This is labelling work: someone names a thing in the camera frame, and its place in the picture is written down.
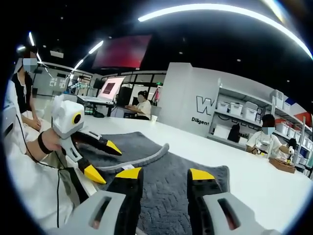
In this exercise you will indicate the grey quilted towel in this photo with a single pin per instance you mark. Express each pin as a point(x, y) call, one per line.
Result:
point(171, 176)

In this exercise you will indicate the open white laptop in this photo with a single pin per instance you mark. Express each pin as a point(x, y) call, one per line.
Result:
point(111, 86)

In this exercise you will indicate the person's left hand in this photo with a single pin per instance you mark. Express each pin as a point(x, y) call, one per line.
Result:
point(51, 140)

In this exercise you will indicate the black wristband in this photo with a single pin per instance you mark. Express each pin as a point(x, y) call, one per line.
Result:
point(42, 144)

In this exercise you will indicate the green white machine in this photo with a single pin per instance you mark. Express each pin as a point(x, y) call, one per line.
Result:
point(78, 85)

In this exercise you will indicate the small black computer monitor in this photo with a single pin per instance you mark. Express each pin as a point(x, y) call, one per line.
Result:
point(97, 83)

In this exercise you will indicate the operator in white shirt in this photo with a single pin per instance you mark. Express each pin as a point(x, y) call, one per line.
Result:
point(36, 183)

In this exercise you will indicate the short ceiling light strip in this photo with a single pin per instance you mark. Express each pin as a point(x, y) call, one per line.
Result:
point(31, 38)
point(96, 47)
point(78, 64)

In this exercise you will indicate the large black computer monitor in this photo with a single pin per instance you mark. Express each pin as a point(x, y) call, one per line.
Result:
point(125, 95)

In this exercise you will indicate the white chest-worn device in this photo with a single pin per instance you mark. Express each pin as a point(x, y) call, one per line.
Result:
point(8, 117)

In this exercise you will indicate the white paper cup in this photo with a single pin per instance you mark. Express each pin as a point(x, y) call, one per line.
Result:
point(154, 118)

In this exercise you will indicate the brown wooden tray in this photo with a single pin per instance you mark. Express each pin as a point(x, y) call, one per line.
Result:
point(283, 166)

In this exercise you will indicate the red hanging cloth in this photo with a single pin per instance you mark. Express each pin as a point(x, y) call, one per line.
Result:
point(156, 94)

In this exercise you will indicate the hanging red screen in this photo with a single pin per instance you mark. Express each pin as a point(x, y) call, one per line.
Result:
point(122, 51)

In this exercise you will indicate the black bag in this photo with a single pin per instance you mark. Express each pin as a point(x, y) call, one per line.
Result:
point(234, 132)

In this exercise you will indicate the white carton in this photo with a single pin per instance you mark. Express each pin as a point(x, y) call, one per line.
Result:
point(221, 131)

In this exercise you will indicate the grey metal shelf rack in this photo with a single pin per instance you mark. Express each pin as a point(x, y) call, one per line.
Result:
point(244, 94)

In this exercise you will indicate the long curved ceiling light strip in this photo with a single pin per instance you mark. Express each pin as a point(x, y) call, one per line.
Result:
point(220, 9)

